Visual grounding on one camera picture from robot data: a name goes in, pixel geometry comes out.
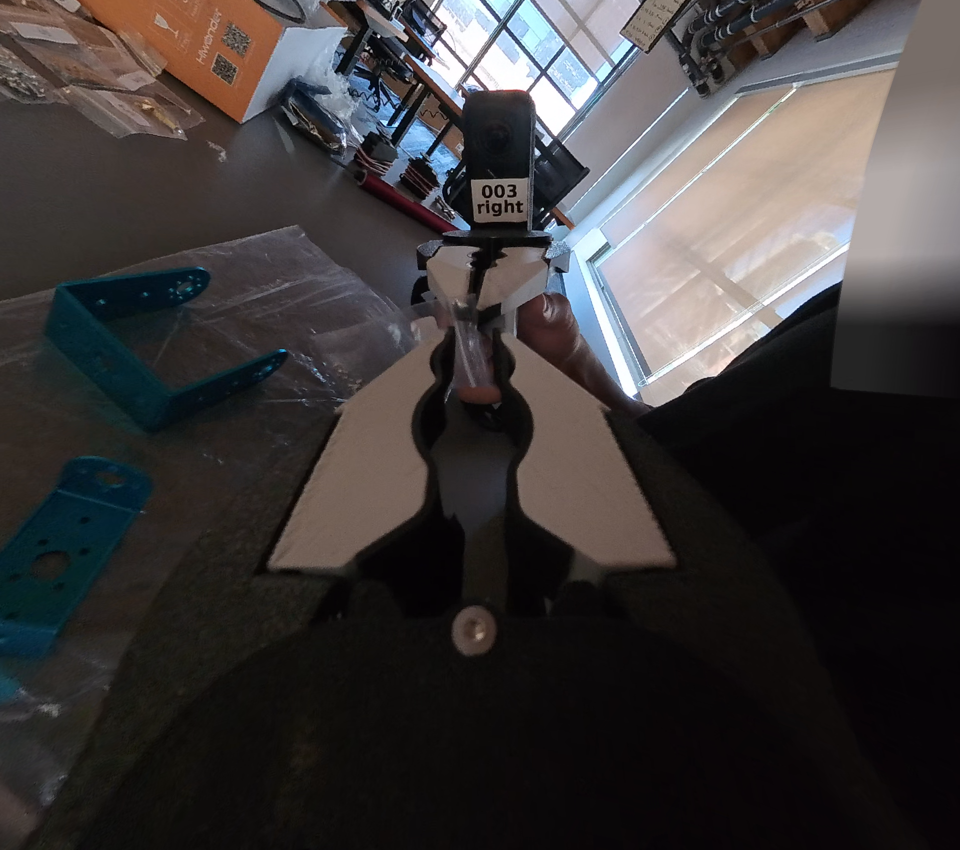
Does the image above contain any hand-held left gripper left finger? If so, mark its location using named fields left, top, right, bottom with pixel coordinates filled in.
left=266, top=330, right=460, bottom=576

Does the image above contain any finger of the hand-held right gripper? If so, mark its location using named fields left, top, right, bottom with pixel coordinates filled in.
left=478, top=250, right=554, bottom=335
left=424, top=249, right=477, bottom=335

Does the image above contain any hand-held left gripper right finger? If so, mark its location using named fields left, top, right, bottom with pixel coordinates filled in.
left=489, top=331, right=678, bottom=572

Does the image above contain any small clear screw bag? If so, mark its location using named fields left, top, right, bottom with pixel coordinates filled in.
left=446, top=295, right=498, bottom=395

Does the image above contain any blue U-shaped metal bracket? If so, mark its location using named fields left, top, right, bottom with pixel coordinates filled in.
left=45, top=267, right=290, bottom=433

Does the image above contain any person's right forearm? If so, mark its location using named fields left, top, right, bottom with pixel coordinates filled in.
left=592, top=359, right=655, bottom=420

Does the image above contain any grey desk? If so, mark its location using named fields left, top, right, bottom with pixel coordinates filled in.
left=0, top=0, right=451, bottom=850

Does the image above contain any person's right hand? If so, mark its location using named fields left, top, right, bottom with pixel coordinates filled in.
left=456, top=291, right=603, bottom=409

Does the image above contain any dark red tube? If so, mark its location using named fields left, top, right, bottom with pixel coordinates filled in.
left=348, top=168, right=445, bottom=230

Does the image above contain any large grid window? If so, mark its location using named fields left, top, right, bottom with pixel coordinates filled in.
left=431, top=0, right=642, bottom=142

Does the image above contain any black monitor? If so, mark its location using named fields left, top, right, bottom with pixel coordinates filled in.
left=401, top=0, right=449, bottom=39

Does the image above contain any wooden work table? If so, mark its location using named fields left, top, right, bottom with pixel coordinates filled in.
left=330, top=0, right=468, bottom=150

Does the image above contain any bag of blue parts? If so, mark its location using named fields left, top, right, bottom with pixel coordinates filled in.
left=281, top=78, right=355, bottom=155

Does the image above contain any large clear plastic sheet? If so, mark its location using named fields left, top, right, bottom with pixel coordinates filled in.
left=0, top=224, right=423, bottom=814

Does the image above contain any hanging white sign board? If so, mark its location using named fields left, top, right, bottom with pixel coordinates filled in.
left=618, top=0, right=700, bottom=54

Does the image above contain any window with roller blind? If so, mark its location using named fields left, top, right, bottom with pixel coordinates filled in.
left=588, top=66, right=901, bottom=409

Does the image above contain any pile of clear parts bags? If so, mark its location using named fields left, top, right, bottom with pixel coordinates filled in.
left=0, top=0, right=205, bottom=140

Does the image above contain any blue perforated servo bracket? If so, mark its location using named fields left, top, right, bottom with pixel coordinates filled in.
left=0, top=456, right=155, bottom=709

